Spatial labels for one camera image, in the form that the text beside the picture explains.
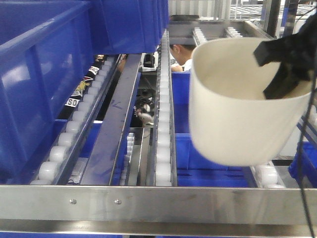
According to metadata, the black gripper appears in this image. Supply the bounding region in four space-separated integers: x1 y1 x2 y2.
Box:
253 14 317 99

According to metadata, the blue crate lower shelf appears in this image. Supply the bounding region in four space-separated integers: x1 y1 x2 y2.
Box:
171 72 249 187

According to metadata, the person in background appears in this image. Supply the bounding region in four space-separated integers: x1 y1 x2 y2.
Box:
169 44 196 72

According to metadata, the right white roller track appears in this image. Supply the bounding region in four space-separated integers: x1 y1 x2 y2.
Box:
250 161 286 188

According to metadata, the white roller track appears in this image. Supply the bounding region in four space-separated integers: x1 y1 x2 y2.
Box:
119 132 135 186
250 161 286 188
29 54 126 185
146 30 177 186

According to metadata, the middle white roller track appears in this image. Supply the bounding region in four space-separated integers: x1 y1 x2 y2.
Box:
146 30 177 186

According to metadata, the blue crate upper middle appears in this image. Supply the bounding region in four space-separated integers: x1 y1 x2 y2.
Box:
91 0 169 55

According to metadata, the lower white roller track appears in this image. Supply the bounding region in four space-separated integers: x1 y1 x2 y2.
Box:
119 132 135 186

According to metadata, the large blue crate on rollers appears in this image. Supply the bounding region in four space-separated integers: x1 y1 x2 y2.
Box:
0 0 97 184

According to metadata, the left white roller track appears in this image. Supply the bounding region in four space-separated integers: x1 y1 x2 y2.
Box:
29 54 126 185

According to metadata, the black cable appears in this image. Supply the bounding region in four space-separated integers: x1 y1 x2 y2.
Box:
296 81 317 238

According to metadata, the steel divider rail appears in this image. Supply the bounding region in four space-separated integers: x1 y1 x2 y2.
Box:
80 54 142 185

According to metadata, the steel front rail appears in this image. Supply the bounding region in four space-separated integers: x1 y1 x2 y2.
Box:
0 185 311 238

